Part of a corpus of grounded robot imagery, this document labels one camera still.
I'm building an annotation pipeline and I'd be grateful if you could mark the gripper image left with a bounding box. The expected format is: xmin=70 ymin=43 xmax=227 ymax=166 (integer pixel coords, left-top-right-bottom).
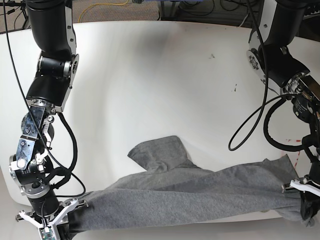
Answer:
xmin=15 ymin=198 xmax=88 ymax=240

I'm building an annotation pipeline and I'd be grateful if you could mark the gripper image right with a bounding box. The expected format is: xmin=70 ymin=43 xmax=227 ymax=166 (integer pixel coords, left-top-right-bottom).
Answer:
xmin=281 ymin=129 xmax=320 ymax=221

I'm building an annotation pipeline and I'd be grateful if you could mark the grey T-shirt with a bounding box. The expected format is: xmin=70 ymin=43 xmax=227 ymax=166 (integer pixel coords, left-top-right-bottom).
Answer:
xmin=68 ymin=136 xmax=320 ymax=238

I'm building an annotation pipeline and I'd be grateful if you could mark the black robot arm image left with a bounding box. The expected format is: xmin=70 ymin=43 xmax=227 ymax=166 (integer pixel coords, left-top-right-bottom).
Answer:
xmin=9 ymin=0 xmax=87 ymax=240

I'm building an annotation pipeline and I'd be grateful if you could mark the red tape rectangle marking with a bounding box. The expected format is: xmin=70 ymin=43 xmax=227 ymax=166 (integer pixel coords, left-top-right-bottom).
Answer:
xmin=284 ymin=139 xmax=302 ymax=169

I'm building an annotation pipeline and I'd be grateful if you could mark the wrist camera board image left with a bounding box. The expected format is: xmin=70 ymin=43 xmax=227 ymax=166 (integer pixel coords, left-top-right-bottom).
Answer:
xmin=37 ymin=226 xmax=61 ymax=240

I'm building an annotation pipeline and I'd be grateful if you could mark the black cable image right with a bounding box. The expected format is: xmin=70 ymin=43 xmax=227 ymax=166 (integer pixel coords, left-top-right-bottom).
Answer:
xmin=228 ymin=0 xmax=311 ymax=152

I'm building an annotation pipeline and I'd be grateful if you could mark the black cable image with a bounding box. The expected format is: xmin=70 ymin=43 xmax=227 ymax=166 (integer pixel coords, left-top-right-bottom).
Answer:
xmin=0 ymin=0 xmax=87 ymax=198
xmin=228 ymin=0 xmax=311 ymax=152

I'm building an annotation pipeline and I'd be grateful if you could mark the black cable image left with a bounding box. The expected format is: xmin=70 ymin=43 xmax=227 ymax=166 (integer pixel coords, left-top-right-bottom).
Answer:
xmin=0 ymin=0 xmax=87 ymax=198

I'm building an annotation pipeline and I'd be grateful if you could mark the yellow cable on floor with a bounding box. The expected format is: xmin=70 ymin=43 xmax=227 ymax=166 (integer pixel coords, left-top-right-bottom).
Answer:
xmin=78 ymin=0 xmax=130 ymax=24

